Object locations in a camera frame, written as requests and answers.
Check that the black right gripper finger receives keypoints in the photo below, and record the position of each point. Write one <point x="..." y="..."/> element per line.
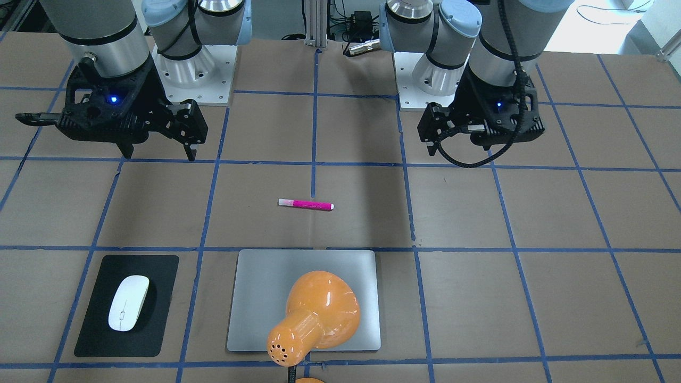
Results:
<point x="183" y="123"/>
<point x="127" y="149"/>

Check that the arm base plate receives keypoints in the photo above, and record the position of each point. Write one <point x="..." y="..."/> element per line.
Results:
<point x="207" y="77"/>
<point x="425" y="93"/>

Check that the black mousepad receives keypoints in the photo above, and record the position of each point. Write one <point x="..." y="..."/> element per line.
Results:
<point x="96" y="339"/>

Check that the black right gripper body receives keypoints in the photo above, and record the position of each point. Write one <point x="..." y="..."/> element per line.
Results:
<point x="152" y="89"/>

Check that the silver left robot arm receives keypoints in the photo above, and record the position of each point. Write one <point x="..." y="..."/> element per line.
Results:
<point x="482" y="53"/>

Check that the white computer mouse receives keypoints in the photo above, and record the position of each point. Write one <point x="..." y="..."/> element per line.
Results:
<point x="127" y="303"/>

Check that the pink marker pen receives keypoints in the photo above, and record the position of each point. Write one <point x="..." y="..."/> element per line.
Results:
<point x="302" y="204"/>

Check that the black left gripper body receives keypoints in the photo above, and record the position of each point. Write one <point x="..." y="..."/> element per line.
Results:
<point x="471" y="93"/>

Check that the silver closed laptop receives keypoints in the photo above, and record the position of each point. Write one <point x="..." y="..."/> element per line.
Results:
<point x="264" y="278"/>

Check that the orange desk lamp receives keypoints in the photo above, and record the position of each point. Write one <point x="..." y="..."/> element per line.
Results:
<point x="322" y="311"/>

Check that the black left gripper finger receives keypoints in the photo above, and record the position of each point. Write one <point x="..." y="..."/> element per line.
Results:
<point x="440" y="122"/>

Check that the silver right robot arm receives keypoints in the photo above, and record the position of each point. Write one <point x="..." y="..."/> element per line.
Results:
<point x="111" y="30"/>

